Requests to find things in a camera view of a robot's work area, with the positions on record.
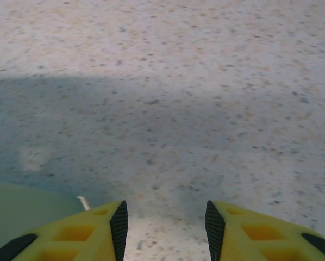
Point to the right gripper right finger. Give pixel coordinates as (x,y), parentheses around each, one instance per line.
(260,239)

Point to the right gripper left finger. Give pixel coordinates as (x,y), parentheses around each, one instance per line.
(70,239)

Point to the light green paper box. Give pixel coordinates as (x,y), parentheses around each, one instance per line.
(21,212)

